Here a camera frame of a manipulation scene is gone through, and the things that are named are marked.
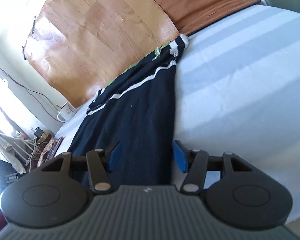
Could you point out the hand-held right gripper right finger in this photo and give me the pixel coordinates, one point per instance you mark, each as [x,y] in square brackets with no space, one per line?
[180,158]

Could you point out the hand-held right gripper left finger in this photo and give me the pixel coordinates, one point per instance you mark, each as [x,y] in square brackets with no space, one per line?
[114,158]

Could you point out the black sweater with white stripes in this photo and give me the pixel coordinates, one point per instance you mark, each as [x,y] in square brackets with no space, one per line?
[135,115]

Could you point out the green knit sweater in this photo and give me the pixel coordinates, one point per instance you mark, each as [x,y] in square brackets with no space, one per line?
[157,52]

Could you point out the white enamel mug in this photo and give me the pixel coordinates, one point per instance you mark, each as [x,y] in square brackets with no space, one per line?
[66,111]

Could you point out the black power adapter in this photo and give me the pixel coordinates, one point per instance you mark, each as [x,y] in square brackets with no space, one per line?
[39,133]

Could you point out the striped blue bed sheet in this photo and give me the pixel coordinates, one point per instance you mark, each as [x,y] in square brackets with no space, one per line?
[240,80]

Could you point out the black box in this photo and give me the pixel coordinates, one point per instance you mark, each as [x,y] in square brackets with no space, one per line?
[1,173]

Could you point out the brown seat mat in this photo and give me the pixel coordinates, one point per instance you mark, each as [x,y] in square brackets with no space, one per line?
[202,2]

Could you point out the wood-grain wall sheet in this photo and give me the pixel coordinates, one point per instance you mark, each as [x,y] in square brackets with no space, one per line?
[95,42]

